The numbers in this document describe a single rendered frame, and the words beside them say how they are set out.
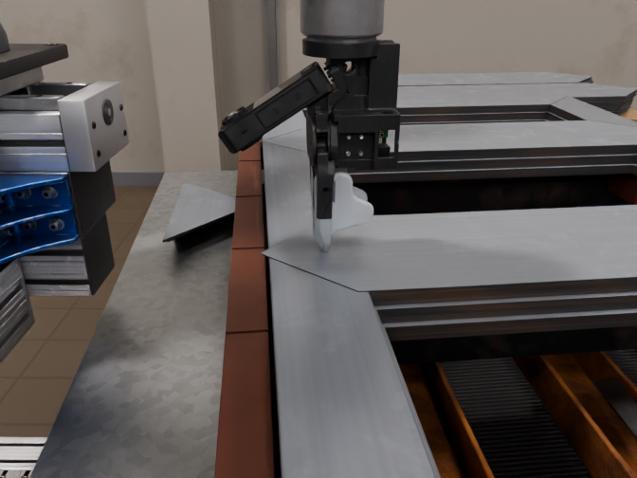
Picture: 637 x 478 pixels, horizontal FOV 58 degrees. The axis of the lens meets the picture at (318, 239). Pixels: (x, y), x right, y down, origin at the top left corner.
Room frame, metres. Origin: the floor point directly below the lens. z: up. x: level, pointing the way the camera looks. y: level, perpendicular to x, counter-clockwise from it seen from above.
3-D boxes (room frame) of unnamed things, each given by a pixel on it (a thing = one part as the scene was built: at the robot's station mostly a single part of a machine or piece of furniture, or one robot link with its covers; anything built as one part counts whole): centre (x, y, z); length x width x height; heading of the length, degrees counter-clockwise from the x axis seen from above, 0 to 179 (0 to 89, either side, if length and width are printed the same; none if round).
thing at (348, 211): (0.53, -0.03, 0.91); 0.06 x 0.03 x 0.09; 96
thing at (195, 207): (1.08, 0.22, 0.70); 0.39 x 0.12 x 0.04; 6
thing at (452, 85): (1.62, -0.46, 0.82); 0.80 x 0.40 x 0.06; 96
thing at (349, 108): (0.55, -0.03, 1.02); 0.09 x 0.08 x 0.12; 96
